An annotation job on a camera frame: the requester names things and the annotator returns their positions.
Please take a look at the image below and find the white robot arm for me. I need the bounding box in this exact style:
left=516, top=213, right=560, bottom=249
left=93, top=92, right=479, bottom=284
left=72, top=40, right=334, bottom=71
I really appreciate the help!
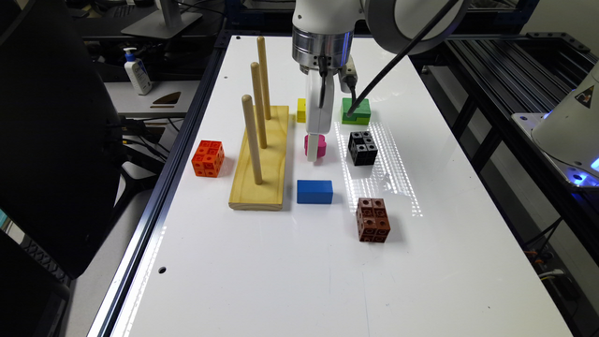
left=292, top=0, right=471, bottom=162

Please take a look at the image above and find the black linking cube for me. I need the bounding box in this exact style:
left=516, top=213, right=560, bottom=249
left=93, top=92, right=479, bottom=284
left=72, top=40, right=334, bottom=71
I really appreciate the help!
left=348, top=131, right=378, bottom=166

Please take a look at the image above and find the blue rectangular block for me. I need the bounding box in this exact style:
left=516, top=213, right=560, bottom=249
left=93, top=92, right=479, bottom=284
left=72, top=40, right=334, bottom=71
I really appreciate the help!
left=297, top=180, right=333, bottom=204

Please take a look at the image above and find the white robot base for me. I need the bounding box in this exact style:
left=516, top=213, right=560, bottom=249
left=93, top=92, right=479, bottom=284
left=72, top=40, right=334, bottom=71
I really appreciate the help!
left=512, top=66, right=598, bottom=190

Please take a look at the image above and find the white lotion pump bottle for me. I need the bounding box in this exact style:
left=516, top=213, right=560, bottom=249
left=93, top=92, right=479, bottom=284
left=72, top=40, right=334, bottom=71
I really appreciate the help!
left=124, top=47, right=153, bottom=95

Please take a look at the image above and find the orange linking cube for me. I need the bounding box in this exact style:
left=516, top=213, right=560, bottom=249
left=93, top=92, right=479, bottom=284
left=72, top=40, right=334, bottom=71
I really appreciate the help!
left=191, top=140, right=225, bottom=178

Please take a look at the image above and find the green block with hole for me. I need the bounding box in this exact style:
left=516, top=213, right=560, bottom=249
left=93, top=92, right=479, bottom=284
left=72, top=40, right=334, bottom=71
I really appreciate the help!
left=342, top=97, right=371, bottom=125

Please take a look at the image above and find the middle wooden peg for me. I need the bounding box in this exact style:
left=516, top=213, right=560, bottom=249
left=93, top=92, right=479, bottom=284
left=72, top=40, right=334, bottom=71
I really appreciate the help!
left=251, top=62, right=267, bottom=149

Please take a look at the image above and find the wooden peg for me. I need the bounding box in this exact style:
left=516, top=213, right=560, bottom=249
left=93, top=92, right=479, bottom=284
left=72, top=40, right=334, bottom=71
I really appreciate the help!
left=251, top=62, right=267, bottom=149
left=241, top=95, right=263, bottom=184
left=256, top=36, right=271, bottom=120

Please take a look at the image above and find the black office chair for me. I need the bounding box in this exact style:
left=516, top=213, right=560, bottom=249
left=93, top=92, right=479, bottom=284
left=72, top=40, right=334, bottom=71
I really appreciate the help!
left=0, top=0, right=165, bottom=337

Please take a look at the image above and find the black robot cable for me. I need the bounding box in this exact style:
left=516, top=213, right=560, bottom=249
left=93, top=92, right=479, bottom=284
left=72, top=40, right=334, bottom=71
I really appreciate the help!
left=345, top=0, right=462, bottom=118

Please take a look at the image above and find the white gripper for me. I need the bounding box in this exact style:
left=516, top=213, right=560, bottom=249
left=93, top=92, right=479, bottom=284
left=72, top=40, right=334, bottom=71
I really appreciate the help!
left=306, top=69, right=335, bottom=162

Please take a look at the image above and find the pink flower block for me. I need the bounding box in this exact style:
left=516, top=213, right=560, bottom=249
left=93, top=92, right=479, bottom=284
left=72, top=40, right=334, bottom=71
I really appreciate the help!
left=304, top=135, right=327, bottom=158

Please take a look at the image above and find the back wooden peg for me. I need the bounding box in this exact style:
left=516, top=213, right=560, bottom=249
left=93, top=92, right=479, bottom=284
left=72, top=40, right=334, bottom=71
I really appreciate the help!
left=256, top=36, right=271, bottom=120

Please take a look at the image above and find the front wooden peg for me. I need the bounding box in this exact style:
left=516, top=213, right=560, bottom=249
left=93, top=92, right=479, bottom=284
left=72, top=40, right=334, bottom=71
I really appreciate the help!
left=241, top=95, right=263, bottom=184

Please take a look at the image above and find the wooden peg board base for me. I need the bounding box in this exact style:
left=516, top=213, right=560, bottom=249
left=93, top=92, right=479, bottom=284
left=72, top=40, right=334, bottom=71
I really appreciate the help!
left=228, top=106, right=289, bottom=211

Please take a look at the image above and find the yellow block with hole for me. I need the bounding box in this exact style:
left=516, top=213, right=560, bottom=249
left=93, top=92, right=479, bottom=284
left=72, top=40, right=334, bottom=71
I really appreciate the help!
left=296, top=98, right=306, bottom=123

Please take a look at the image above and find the grey monitor stand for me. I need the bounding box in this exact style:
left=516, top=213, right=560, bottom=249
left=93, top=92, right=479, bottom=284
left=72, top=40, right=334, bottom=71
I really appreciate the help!
left=121, top=0, right=202, bottom=39

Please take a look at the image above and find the brown linking cube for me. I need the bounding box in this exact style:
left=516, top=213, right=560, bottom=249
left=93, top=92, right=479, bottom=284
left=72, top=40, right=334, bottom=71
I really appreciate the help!
left=356, top=198, right=391, bottom=243

